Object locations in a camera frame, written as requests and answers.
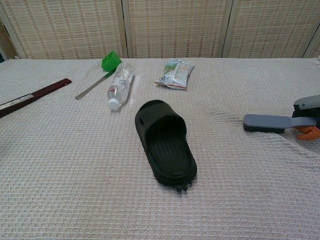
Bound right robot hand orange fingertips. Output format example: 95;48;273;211
291;94;320;141

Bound grey scrub brush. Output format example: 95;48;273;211
243;113;320;133

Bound woven folding screen panel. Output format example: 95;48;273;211
306;32;320;58
122;0;235;59
0;19;16;61
222;0;320;59
0;0;129;60

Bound crumpled snack pouch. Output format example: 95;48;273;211
154;58;195;91

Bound black slipper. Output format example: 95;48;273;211
134;99;198;197

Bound clear plastic water bottle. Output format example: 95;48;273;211
106;62;136;112

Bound white woven tablecloth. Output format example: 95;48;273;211
0;57;320;240

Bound dark red folded fan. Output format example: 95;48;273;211
0;78;73;119

